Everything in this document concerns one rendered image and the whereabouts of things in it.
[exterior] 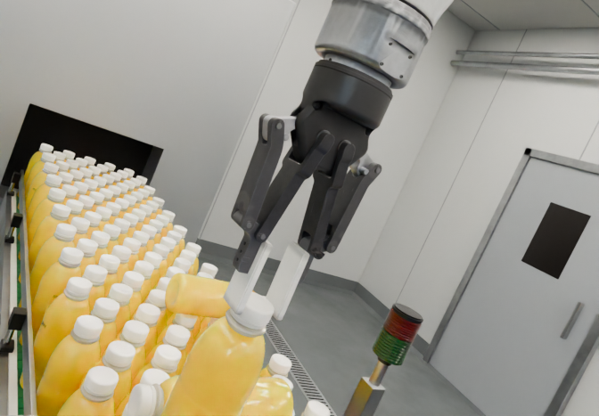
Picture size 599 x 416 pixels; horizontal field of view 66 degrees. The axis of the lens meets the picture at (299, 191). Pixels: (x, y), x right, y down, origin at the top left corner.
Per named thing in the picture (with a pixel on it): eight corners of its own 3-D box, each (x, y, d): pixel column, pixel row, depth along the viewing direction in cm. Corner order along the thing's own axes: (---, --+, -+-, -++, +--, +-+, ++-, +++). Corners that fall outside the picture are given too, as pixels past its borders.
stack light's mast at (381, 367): (373, 393, 86) (409, 317, 84) (353, 371, 91) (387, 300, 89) (395, 394, 90) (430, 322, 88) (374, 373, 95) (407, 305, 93)
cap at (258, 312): (260, 336, 42) (268, 319, 41) (223, 314, 42) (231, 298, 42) (270, 320, 45) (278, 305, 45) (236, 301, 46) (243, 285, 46)
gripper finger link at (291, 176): (338, 140, 40) (328, 131, 39) (266, 248, 40) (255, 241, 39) (315, 130, 43) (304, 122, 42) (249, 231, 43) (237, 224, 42)
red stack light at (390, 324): (397, 341, 85) (406, 322, 84) (375, 322, 90) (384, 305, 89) (419, 344, 88) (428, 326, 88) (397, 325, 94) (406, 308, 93)
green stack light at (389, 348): (386, 365, 85) (397, 341, 85) (365, 345, 90) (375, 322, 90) (408, 367, 89) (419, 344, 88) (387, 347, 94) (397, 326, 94)
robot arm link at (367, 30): (453, 39, 39) (422, 104, 40) (384, 35, 47) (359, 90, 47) (382, -18, 34) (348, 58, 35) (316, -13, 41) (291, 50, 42)
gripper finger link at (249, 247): (271, 223, 40) (242, 214, 39) (248, 274, 41) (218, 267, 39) (264, 216, 42) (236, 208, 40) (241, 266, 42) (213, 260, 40)
